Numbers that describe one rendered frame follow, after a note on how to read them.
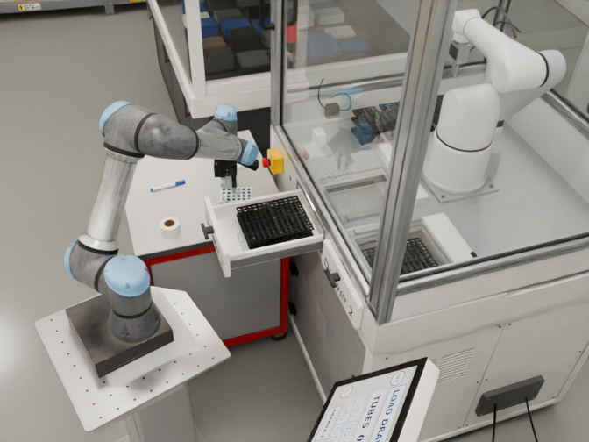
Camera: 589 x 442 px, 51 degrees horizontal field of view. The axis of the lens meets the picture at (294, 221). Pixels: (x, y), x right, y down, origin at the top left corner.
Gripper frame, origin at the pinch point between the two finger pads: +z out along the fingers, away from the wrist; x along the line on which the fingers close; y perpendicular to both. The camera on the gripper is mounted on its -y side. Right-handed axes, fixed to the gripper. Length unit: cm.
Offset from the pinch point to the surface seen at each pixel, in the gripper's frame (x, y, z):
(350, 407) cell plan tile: 106, -28, -23
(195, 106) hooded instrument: -49, 18, -5
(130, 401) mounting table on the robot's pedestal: 85, 28, 6
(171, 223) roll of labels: 14.8, 22.9, 3.0
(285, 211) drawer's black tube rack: 19.3, -17.7, -5.5
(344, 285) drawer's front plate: 57, -34, -9
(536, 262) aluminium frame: 62, -88, -23
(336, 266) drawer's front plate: 50, -32, -10
